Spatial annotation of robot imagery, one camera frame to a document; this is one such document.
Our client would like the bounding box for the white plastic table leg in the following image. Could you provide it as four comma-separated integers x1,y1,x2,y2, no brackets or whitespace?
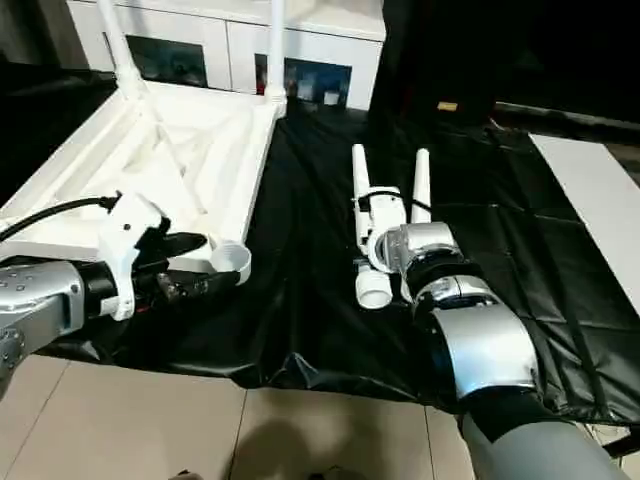
95,0,147,104
409,148,435,225
351,143,395,310
263,0,290,114

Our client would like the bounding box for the white plastic table top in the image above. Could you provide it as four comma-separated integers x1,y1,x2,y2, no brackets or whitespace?
0,79,290,287

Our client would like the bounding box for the black work mat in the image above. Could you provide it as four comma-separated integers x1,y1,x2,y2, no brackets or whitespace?
0,62,640,426

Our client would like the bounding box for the white glass-door cabinet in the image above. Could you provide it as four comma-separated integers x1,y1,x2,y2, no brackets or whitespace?
67,0,387,110

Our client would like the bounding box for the white flat panel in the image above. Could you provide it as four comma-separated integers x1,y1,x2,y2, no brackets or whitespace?
527,132,640,321

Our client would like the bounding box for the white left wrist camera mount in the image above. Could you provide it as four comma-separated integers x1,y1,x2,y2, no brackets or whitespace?
96,192,172,322

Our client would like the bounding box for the black left wrist camera cable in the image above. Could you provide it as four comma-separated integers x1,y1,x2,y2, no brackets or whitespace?
0,195,122,242

